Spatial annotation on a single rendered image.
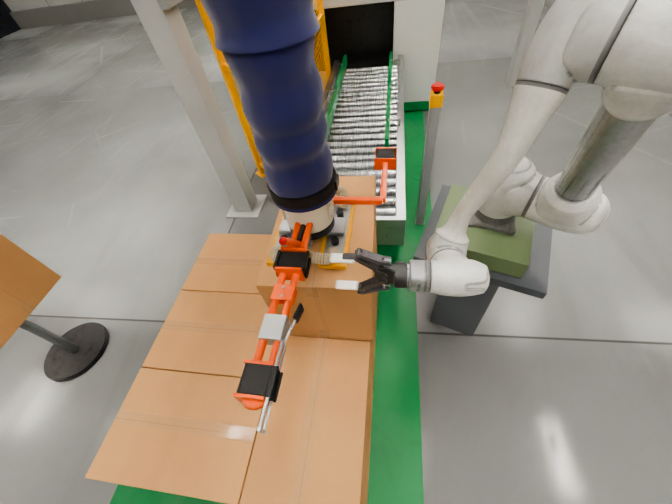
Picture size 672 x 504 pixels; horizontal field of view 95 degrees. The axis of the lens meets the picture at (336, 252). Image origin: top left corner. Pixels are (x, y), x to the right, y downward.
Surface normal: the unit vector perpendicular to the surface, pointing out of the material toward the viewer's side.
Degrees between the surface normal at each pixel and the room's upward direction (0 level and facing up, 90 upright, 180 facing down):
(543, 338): 0
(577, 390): 0
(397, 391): 0
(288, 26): 63
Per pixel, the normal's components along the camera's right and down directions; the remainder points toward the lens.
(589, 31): -0.69, 0.22
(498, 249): -0.13, -0.60
